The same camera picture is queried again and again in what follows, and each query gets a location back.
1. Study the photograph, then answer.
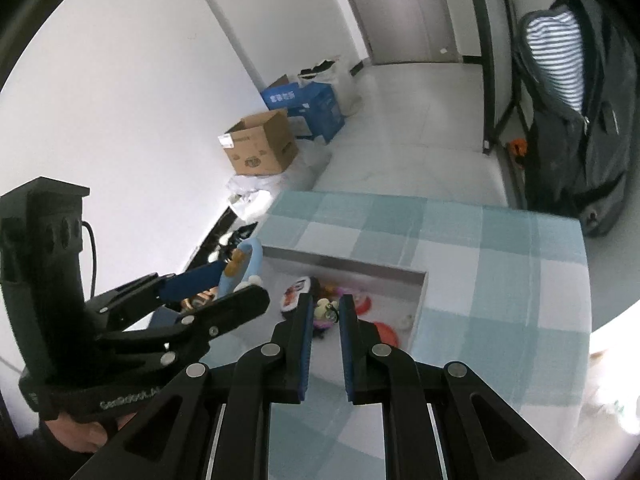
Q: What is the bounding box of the red ring bracelet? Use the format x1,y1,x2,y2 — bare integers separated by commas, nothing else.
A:
375,322,401,349

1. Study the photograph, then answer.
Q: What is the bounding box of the green checked tablecloth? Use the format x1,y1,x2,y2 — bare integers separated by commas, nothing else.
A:
200,191,592,480

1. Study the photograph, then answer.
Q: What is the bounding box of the striped shirt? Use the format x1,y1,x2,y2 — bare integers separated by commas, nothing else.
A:
522,7,586,114

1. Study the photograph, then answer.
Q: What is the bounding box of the blue open cardboard box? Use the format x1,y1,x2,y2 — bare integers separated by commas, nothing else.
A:
261,77,306,111

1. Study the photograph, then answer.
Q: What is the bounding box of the purple ring bracelet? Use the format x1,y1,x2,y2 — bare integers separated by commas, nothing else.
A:
314,285,351,334

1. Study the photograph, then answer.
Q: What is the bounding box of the crumpled white plastic bag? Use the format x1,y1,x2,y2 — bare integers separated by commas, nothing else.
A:
227,172,282,222

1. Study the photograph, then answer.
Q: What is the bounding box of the person's left forearm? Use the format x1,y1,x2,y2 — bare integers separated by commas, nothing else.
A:
0,422,81,480

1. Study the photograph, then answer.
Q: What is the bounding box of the brown cardboard box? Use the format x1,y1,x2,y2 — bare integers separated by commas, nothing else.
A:
218,109,300,176

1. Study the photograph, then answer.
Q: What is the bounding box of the black metal pole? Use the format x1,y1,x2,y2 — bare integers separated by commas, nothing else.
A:
462,0,506,154

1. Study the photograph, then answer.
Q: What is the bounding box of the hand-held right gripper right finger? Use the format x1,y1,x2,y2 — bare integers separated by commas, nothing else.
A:
339,294,571,480

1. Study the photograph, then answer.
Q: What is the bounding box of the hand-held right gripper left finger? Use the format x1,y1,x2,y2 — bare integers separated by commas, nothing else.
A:
70,290,315,480

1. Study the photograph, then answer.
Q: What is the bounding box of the red and white charm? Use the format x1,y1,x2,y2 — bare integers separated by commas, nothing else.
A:
280,277,314,312

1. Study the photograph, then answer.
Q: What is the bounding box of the grey door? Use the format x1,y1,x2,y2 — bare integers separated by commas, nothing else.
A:
332,0,464,66

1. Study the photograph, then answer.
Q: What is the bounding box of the grey cardboard box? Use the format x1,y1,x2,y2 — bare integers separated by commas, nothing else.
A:
200,245,430,361

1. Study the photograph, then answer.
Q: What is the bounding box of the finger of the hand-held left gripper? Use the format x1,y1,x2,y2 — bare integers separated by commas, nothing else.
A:
97,285,271,367
87,261,230,333

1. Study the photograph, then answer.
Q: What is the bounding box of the black backpack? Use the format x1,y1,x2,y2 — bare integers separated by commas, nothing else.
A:
512,0,634,239

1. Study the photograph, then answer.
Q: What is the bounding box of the blue printed cardboard box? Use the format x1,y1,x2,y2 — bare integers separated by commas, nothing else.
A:
287,82,346,144

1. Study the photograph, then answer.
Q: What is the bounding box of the yellow and black charm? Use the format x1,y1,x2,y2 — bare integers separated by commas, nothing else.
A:
315,299,341,324

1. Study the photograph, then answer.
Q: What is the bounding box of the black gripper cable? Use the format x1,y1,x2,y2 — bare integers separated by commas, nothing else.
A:
81,219,99,302

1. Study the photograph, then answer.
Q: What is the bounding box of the person's left hand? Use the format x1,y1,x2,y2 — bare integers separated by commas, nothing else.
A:
45,412,137,454

